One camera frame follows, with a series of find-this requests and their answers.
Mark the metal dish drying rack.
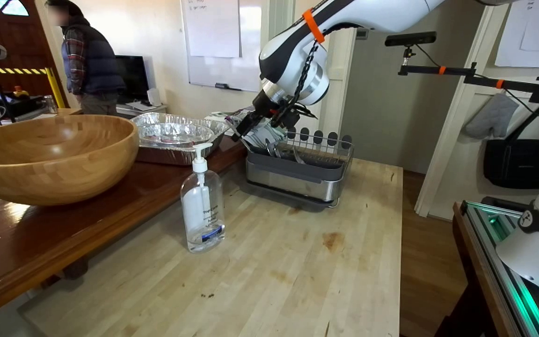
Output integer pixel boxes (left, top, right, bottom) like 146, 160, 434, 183
245, 127, 354, 205

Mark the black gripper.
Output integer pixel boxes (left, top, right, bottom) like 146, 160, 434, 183
234, 91, 299, 153

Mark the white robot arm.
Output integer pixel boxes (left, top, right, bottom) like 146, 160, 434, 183
236, 0, 539, 286

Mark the black computer monitor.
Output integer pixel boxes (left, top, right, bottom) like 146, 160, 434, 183
116, 56, 150, 102

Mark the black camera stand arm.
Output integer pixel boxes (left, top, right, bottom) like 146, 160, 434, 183
385, 31, 539, 102

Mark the grey oven mitt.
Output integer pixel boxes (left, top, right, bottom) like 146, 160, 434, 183
462, 93, 518, 138

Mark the clear hand sanitizer bottle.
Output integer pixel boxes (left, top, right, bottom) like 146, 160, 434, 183
179, 142, 224, 252

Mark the aluminium foil tray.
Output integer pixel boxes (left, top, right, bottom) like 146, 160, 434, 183
133, 112, 228, 166

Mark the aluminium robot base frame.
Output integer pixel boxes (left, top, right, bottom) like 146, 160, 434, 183
451, 202, 539, 337

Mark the black bag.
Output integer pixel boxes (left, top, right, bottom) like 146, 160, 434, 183
483, 136, 539, 189

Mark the dark wooden side table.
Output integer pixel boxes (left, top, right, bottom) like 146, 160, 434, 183
0, 136, 249, 325

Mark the person in dark vest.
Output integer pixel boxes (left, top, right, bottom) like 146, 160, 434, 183
45, 0, 125, 114

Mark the wooden bowl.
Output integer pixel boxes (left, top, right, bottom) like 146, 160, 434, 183
0, 114, 138, 205

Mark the whiteboard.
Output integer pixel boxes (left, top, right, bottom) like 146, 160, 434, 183
181, 0, 262, 91

